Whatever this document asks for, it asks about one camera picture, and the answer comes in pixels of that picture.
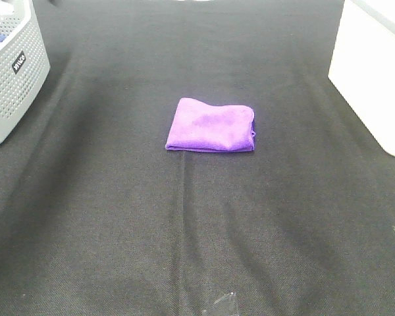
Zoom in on purple microfibre towel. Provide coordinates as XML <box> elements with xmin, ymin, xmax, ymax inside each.
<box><xmin>165</xmin><ymin>97</ymin><xmax>255</xmax><ymax>153</ymax></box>

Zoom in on black fabric table cover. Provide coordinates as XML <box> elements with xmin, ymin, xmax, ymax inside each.
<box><xmin>0</xmin><ymin>1</ymin><xmax>395</xmax><ymax>315</ymax></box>

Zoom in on white storage bin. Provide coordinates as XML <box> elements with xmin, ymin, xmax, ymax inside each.
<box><xmin>328</xmin><ymin>1</ymin><xmax>395</xmax><ymax>156</ymax></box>

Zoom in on grey perforated laundry basket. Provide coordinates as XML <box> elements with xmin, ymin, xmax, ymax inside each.
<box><xmin>0</xmin><ymin>1</ymin><xmax>50</xmax><ymax>144</ymax></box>

